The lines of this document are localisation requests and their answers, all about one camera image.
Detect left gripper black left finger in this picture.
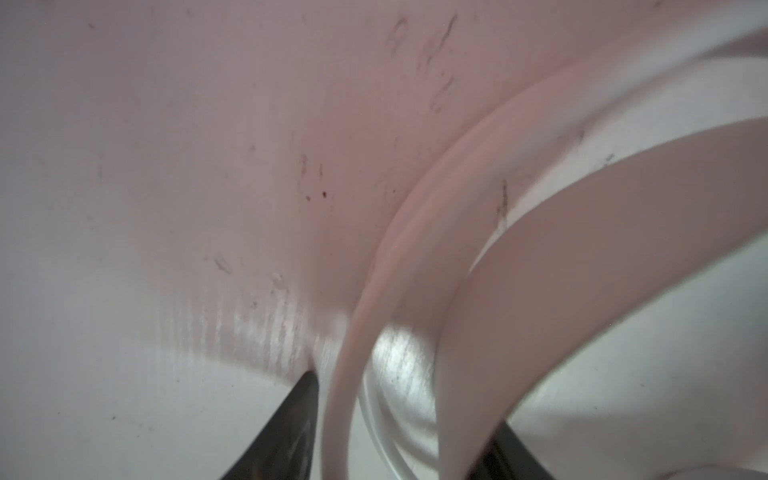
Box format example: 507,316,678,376
222,371,319,480

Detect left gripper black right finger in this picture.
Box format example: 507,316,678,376
467,422,554,480

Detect white headphones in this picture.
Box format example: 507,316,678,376
321,1,767,479

